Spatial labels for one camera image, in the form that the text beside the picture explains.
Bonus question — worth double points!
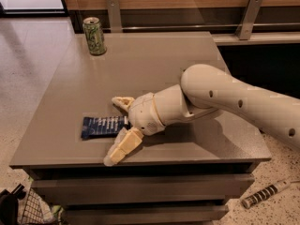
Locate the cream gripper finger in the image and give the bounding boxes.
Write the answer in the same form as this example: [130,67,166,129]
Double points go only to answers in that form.
[103,127,143,166]
[112,97,135,112]

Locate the white rounded gripper body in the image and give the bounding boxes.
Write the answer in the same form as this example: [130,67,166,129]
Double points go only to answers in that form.
[128,93,165,136]

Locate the blue rxbar blueberry wrapper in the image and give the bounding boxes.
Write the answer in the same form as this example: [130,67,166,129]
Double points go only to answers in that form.
[81,115,130,140]

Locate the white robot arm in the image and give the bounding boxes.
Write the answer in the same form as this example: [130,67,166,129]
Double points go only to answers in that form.
[104,64,300,166]

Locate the green soda can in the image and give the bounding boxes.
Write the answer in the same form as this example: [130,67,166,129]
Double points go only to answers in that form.
[82,17,106,55]

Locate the upper grey drawer front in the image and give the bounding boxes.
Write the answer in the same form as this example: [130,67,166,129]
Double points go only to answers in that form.
[32,173,254,205]

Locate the grey drawer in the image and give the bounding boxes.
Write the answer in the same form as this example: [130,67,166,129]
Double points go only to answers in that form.
[32,173,254,205]
[65,205,229,225]

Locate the grey drawer cabinet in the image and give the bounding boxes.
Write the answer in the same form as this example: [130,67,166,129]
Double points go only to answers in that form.
[10,32,271,225]

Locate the lower grey drawer front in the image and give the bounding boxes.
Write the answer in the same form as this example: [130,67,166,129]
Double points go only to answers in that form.
[65,205,229,225]

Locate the checkered cloth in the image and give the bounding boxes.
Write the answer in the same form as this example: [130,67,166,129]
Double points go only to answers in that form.
[18,188,58,225]

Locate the black white striped power strip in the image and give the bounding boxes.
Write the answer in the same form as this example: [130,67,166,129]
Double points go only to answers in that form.
[241,180,291,209]

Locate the left metal rail bracket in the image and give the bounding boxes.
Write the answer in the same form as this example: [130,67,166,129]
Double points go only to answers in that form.
[106,0,123,33]

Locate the metal rail bracket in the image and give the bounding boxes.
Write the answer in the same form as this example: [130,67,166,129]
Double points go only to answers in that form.
[106,0,123,33]
[236,0,263,40]

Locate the right metal rail bracket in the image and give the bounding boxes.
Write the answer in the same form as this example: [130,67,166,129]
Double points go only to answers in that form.
[236,0,263,40]

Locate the horizontal metal rail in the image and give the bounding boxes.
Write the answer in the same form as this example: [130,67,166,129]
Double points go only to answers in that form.
[124,22,300,33]

